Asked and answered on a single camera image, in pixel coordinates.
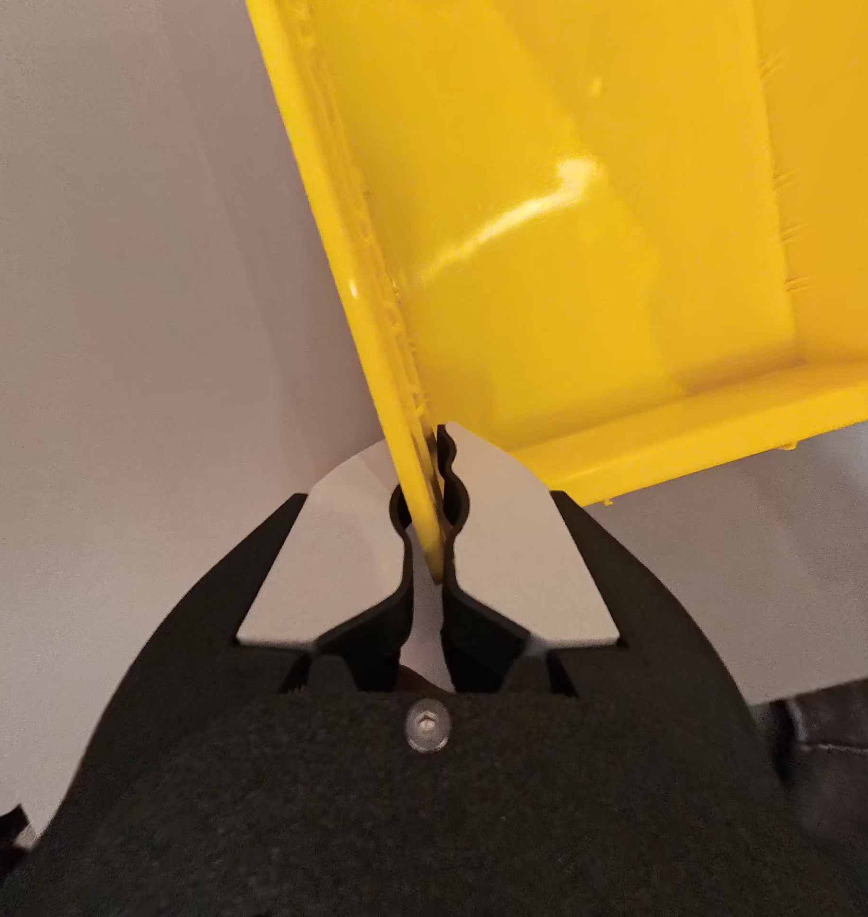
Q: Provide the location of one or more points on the yellow plastic bin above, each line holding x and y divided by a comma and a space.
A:
584, 251

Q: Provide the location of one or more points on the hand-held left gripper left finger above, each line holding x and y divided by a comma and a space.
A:
319, 573

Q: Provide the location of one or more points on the person's leg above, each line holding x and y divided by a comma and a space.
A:
842, 788

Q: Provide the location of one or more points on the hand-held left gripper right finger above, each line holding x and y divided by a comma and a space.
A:
527, 566

